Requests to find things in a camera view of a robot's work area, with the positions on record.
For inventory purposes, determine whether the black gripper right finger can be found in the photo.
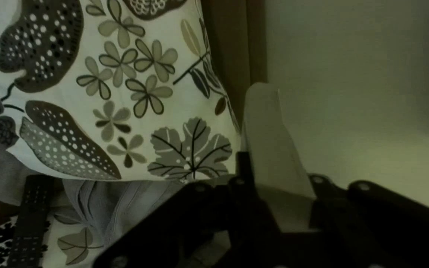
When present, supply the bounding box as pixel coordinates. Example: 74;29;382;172
308;172;361;232

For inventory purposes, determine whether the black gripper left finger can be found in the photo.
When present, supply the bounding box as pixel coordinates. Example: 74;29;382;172
229;150;276;235

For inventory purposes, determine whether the large floral print pillow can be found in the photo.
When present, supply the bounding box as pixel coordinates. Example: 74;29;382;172
0;0;243;183

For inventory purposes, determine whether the grey cloth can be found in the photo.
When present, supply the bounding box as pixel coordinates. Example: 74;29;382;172
0;116;187;250

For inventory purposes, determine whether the black remote control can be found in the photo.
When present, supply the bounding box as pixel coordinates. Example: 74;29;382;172
7;172;56;268

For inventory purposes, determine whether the small floral print pillow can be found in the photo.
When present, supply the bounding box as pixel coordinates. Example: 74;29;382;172
0;213;112;268

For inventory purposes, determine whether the cream illustrated book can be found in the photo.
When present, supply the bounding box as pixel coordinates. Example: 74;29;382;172
242;80;321;235

